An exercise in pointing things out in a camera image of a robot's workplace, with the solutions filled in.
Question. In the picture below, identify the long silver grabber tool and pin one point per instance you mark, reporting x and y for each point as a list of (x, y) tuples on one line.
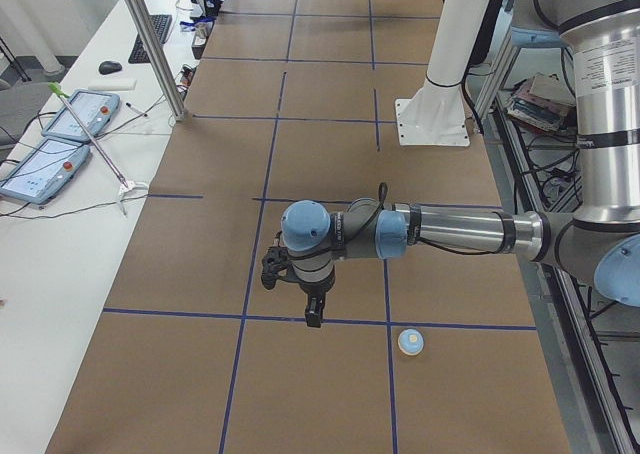
[(125, 185)]

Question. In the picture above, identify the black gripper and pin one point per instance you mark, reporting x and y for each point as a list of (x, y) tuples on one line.
[(315, 289)]

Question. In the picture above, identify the lower blue teach pendant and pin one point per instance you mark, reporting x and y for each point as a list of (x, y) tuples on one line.
[(45, 171)]

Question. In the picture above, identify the stack of books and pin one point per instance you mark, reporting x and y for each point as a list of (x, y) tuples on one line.
[(542, 102)]

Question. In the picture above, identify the blue teach pendant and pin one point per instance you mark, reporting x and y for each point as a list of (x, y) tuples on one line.
[(94, 108), (45, 171)]

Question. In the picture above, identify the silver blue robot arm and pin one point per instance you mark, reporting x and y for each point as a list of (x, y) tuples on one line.
[(597, 244)]

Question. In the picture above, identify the light blue call bell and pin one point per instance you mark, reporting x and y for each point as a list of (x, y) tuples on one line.
[(410, 342)]

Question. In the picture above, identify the white rectangular block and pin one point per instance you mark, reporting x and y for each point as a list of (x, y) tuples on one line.
[(118, 84)]

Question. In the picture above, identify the metal cup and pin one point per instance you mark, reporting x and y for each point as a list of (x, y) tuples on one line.
[(201, 33)]

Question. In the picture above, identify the aluminium frame post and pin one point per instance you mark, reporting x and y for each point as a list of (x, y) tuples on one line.
[(154, 49)]

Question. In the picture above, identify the black computer mouse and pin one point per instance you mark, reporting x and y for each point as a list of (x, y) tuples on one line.
[(109, 67)]

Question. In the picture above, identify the upper blue teach pendant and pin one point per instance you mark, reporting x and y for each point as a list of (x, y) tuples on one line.
[(94, 108)]

